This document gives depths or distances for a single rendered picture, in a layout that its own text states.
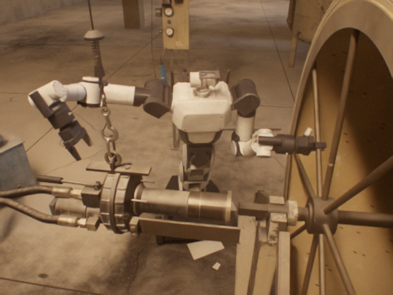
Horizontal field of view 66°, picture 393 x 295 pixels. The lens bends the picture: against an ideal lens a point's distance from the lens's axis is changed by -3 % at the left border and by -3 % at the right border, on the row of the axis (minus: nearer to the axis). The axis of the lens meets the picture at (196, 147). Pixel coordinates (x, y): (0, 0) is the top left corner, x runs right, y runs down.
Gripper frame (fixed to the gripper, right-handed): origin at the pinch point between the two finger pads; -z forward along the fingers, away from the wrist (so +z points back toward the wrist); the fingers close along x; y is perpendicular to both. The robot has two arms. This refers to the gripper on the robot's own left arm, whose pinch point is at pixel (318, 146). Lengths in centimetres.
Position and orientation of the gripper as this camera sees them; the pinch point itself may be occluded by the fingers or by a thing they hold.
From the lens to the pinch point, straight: 144.3
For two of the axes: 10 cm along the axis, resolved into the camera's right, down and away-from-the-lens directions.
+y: 1.1, -9.1, 3.9
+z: -9.9, -0.7, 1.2
